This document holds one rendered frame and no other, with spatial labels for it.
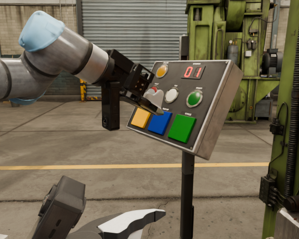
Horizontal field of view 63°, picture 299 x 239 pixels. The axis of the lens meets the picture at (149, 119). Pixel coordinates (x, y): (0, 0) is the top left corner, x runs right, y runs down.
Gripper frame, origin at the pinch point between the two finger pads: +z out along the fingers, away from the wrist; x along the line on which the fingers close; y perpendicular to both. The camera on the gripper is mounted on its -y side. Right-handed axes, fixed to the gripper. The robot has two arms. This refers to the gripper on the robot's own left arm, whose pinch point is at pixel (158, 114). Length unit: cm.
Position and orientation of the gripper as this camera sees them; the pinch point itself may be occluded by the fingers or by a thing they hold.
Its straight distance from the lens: 64.6
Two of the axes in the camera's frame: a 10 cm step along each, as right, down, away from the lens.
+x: -6.0, -1.7, 7.8
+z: 6.9, 3.7, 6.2
